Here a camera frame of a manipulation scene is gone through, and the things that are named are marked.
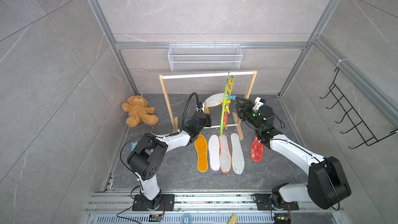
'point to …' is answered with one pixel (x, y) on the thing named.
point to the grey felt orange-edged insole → (225, 157)
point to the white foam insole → (214, 152)
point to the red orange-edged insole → (257, 150)
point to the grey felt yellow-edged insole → (213, 100)
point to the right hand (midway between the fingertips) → (236, 100)
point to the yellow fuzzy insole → (201, 149)
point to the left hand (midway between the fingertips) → (211, 112)
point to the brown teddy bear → (137, 107)
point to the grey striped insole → (238, 159)
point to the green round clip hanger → (228, 97)
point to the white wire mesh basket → (207, 57)
